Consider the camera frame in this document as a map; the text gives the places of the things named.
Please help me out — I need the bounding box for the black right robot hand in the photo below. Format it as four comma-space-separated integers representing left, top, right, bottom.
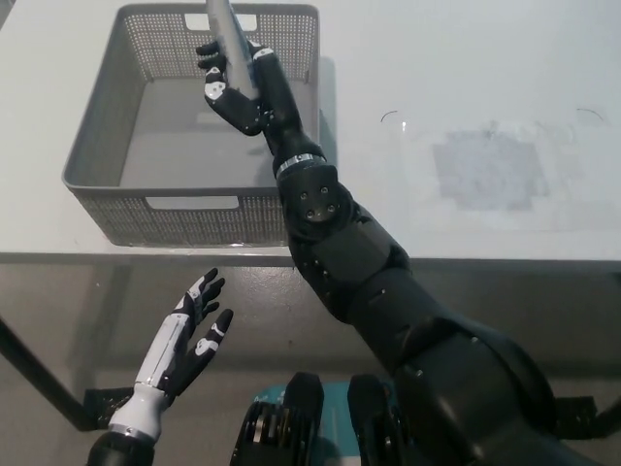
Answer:
195, 39, 305, 137

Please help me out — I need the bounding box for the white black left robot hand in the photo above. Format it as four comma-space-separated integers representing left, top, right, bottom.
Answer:
133, 268, 235, 398

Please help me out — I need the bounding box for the white shampoo tube blue cap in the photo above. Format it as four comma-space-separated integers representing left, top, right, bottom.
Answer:
203, 0, 263, 101

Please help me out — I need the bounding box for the gray perforated plastic basket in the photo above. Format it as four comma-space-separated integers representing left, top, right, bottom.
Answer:
61, 3, 322, 249

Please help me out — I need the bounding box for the black table leg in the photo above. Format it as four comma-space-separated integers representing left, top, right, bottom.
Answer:
0, 313, 98, 433
595, 396, 621, 429

